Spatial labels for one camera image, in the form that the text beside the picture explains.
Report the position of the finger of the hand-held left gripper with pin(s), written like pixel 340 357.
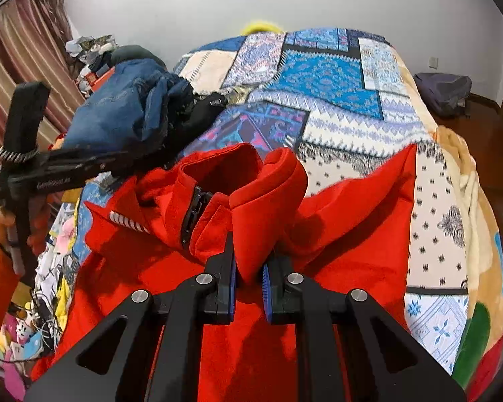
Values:
pixel 138 160

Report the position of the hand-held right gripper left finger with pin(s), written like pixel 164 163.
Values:
pixel 233 289

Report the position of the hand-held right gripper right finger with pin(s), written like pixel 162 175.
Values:
pixel 267 297

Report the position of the red zip jacket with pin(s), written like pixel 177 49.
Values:
pixel 339 226

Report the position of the person's left hand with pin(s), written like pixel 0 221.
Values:
pixel 0 222

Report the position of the blue jeans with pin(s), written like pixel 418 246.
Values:
pixel 117 100

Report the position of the black garment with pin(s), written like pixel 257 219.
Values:
pixel 197 113

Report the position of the orange box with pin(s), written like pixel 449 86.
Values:
pixel 102 78

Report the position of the pile of household clutter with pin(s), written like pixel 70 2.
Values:
pixel 86 50

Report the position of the striped brown curtain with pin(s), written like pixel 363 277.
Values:
pixel 21 50

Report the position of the blue patchwork blanket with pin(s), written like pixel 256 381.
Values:
pixel 331 75

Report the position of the tan cartoon print blanket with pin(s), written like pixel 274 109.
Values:
pixel 478 201

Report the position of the grey backpack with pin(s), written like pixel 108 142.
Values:
pixel 442 92

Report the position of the white wall socket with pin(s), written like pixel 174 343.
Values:
pixel 433 63

